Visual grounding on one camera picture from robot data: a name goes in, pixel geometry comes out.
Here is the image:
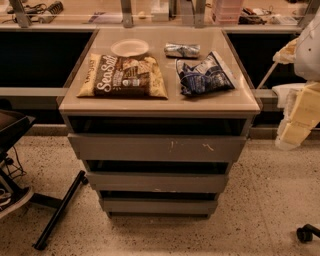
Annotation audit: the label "white pole with black tip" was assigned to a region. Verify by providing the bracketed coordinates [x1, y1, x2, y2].
[256, 62, 278, 89]

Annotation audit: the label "pink stacked bins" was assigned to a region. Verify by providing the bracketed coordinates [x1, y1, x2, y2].
[211, 0, 244, 25]

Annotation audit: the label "blue crumpled chips bag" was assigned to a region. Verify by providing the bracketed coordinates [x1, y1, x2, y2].
[175, 51, 235, 96]

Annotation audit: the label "grey bottom drawer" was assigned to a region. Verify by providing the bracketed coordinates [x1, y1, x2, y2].
[99, 199, 218, 215]

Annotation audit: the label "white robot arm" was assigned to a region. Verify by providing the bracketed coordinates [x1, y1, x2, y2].
[273, 10, 320, 150]

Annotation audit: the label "shoe with white sole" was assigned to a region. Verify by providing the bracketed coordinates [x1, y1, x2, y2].
[0, 187, 33, 219]

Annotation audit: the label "crushed silver can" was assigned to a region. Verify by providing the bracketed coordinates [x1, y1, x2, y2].
[164, 43, 200, 58]

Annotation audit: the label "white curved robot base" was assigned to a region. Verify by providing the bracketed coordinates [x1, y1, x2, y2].
[272, 83, 304, 109]

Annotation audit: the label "grey drawer cabinet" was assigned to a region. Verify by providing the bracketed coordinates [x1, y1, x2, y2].
[57, 27, 262, 220]

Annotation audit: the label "black cable on floor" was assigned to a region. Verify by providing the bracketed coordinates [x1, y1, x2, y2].
[2, 145, 28, 181]

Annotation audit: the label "grey middle drawer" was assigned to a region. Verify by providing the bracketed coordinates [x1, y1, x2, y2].
[87, 172, 228, 193]

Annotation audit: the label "black caster wheel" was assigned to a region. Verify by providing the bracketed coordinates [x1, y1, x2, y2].
[296, 224, 320, 243]

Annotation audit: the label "white paper plate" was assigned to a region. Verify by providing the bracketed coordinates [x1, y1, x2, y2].
[111, 39, 149, 57]

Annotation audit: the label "sea salt chips bag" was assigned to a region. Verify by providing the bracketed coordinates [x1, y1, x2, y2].
[78, 54, 168, 99]

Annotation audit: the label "grey drawer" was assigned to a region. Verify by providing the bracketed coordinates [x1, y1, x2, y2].
[68, 133, 246, 162]
[87, 172, 228, 193]
[99, 199, 218, 215]

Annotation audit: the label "grey top drawer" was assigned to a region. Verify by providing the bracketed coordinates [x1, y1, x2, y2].
[68, 133, 246, 162]

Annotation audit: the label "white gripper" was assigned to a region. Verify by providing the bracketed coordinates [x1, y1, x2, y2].
[275, 81, 320, 150]

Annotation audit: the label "black chair seat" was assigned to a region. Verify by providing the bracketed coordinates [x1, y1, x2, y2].
[0, 110, 35, 153]

